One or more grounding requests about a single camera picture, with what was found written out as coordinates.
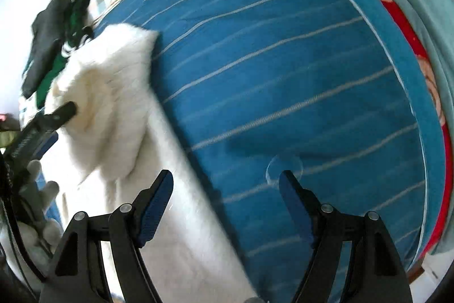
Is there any blue striped bed sheet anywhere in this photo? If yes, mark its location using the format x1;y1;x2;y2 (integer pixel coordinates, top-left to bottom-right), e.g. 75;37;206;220
99;0;445;302

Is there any gloved grey hand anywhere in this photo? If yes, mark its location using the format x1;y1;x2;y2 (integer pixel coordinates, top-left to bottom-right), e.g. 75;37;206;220
18;159;62;256

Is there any black garment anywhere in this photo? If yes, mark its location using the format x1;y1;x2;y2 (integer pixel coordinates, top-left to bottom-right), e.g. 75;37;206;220
22;0;72;99

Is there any white fluffy knit garment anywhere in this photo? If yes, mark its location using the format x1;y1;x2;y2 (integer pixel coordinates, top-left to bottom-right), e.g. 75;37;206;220
0;22;260;303

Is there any green garment with white stripes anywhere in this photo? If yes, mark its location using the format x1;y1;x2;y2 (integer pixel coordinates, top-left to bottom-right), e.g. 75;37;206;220
35;0;94;110

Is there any red patterned quilt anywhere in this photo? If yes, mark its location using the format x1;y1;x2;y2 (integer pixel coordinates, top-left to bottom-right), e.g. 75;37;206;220
380;0;453;255

